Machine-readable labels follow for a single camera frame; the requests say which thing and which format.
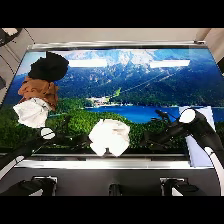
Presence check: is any brown garment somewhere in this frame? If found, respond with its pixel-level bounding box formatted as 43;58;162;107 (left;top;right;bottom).
17;76;60;112

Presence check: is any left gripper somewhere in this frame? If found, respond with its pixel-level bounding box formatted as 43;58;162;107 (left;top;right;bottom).
70;133;92;148

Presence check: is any black garment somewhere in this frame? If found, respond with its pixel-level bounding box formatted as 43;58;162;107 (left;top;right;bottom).
27;51;70;82

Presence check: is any silver frame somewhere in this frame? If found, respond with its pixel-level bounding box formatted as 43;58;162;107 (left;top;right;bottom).
0;40;224;197

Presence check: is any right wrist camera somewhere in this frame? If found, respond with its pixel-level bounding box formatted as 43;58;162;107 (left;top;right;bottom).
154;109;172;123

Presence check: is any white garment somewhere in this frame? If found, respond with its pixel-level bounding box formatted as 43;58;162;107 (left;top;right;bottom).
12;97;54;129
87;118;132;158

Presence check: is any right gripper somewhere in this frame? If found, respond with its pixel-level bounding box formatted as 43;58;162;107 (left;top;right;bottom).
141;131;162;148

